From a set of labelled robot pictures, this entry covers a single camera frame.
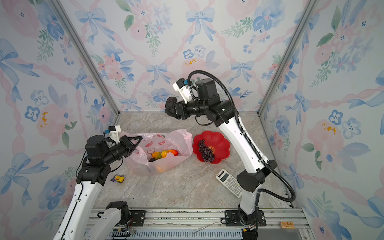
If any black corrugated cable conduit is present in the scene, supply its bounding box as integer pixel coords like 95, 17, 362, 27
186, 70, 297, 203

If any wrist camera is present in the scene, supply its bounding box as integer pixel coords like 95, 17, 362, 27
173, 78, 193, 104
104, 126, 121, 144

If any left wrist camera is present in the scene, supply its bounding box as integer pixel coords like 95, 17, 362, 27
104, 126, 121, 144

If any black mounting plate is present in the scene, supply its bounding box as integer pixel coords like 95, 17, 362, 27
221, 210, 267, 227
128, 210, 146, 227

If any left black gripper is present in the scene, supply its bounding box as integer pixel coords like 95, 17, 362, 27
103, 135, 142, 166

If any red flower-shaped plate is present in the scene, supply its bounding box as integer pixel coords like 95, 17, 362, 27
193, 131, 231, 164

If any right corner aluminium post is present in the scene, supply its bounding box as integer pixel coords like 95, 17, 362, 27
257, 0, 319, 118

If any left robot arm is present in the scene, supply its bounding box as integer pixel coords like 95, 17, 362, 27
54, 135, 143, 240

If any white scientific calculator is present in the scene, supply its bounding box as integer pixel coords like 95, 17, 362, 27
216, 169, 242, 199

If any small yellow blue toy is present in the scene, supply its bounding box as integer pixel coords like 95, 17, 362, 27
111, 175, 125, 183

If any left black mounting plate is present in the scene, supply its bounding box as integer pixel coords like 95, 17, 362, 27
128, 210, 146, 227

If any orange red chili pepper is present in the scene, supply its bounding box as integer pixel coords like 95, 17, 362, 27
152, 152, 163, 160

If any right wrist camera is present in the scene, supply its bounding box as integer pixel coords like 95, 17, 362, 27
173, 78, 193, 104

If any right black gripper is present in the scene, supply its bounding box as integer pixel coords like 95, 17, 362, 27
165, 100, 210, 123

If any corner aluminium post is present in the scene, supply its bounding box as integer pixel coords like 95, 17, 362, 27
257, 0, 319, 118
48, 0, 120, 116

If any small wooden block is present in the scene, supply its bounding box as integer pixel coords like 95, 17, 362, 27
280, 222, 295, 229

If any dark purple grape bunch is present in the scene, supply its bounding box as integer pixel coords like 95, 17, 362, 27
198, 140, 215, 163

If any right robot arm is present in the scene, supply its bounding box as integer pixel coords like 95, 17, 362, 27
166, 79, 277, 226

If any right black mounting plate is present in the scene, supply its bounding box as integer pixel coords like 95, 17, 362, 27
221, 210, 267, 227

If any dark avocado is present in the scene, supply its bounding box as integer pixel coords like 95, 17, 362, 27
165, 97, 178, 118

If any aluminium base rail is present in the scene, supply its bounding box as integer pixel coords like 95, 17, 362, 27
56, 207, 316, 240

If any pink plastic bag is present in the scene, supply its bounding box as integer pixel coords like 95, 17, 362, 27
120, 129, 193, 176

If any left corner aluminium post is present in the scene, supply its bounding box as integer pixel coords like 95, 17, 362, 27
48, 0, 120, 116

